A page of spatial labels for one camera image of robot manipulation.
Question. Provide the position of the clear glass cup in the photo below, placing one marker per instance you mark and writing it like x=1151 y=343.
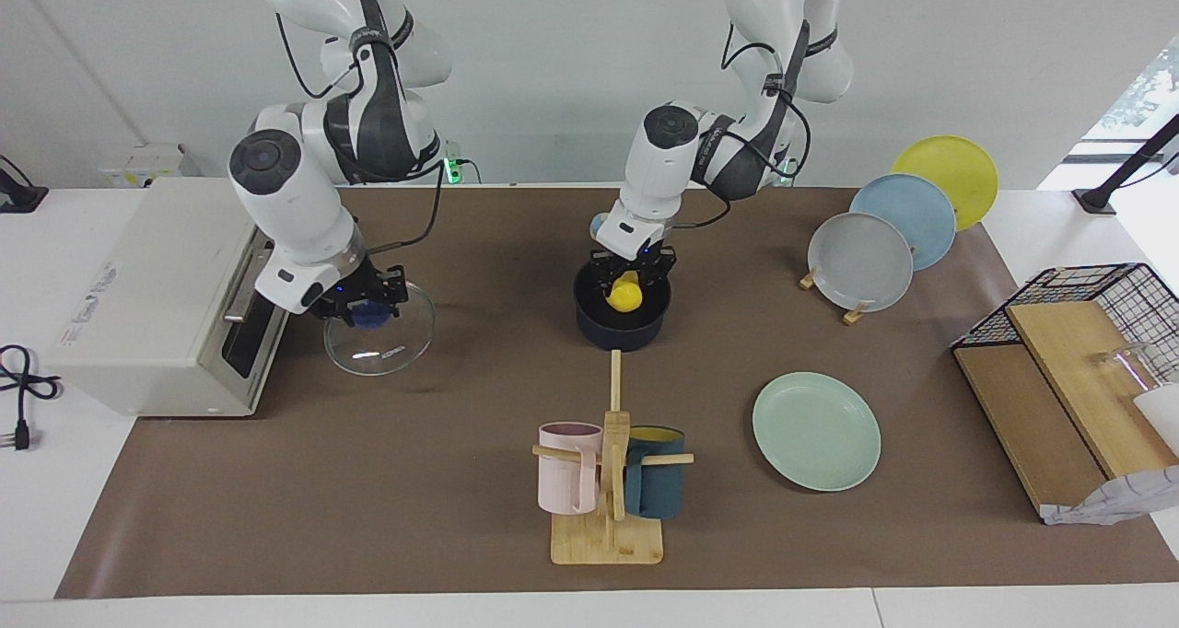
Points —
x=1128 y=370

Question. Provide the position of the light blue plate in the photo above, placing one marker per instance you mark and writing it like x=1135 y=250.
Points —
x=912 y=214

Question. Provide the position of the dark blue pot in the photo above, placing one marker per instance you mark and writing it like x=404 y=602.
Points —
x=622 y=333

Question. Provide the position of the yellow plate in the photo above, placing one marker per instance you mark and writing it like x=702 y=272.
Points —
x=953 y=172

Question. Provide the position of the pink mug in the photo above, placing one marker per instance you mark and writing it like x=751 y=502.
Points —
x=564 y=471

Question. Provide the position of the light green plate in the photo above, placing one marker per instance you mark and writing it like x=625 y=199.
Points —
x=817 y=432

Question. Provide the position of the brown table mat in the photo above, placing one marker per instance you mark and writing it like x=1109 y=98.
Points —
x=442 y=481

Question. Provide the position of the white wall socket box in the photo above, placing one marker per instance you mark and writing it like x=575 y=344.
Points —
x=143 y=166

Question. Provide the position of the black stand base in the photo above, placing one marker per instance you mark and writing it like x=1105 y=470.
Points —
x=18 y=200

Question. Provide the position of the white cup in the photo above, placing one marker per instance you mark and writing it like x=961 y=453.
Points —
x=1162 y=416

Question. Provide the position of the white toaster oven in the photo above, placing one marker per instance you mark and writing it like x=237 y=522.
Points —
x=147 y=306

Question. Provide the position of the small blue wooden knob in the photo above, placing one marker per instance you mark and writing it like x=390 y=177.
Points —
x=597 y=227

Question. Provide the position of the wooden mug rack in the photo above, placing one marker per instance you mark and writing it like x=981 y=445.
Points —
x=608 y=540

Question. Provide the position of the grey plate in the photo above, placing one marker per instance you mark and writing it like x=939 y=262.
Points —
x=861 y=261

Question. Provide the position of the light wooden board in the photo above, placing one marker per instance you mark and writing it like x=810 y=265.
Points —
x=1078 y=370

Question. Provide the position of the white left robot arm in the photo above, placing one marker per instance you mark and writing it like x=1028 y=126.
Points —
x=663 y=168

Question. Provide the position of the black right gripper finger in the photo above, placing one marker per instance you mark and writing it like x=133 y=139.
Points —
x=341 y=316
x=396 y=287

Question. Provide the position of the brown wooden board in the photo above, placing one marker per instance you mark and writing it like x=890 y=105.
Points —
x=1022 y=416

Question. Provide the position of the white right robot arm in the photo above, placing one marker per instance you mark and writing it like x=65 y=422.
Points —
x=285 y=195

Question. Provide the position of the wooden plate rack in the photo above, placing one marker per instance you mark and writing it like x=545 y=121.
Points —
x=854 y=315

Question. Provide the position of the black slanted stand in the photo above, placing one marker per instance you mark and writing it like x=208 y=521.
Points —
x=1119 y=175

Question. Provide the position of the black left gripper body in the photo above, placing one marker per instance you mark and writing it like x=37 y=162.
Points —
x=636 y=258

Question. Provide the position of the glass lid blue knob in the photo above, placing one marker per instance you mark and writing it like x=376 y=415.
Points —
x=387 y=347

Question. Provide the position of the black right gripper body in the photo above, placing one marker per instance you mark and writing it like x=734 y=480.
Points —
x=355 y=287

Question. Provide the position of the dark teal mug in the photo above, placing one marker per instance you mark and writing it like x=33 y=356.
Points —
x=656 y=485

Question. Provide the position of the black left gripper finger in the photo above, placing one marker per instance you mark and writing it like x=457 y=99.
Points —
x=606 y=271
x=661 y=269

